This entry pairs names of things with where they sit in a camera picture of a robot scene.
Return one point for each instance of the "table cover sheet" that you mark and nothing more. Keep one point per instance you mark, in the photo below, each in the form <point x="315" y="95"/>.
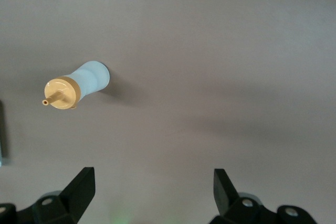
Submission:
<point x="210" y="77"/>

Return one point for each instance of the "translucent sauce bottle orange cap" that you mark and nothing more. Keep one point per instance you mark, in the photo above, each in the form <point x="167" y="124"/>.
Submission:
<point x="89" y="79"/>

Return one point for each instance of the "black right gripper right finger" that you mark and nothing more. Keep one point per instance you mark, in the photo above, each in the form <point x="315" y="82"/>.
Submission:
<point x="236" y="211"/>

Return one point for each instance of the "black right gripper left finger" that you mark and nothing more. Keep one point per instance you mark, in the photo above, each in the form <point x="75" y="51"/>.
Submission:
<point x="73" y="203"/>

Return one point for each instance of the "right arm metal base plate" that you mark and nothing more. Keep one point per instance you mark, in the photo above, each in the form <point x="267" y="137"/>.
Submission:
<point x="2" y="129"/>

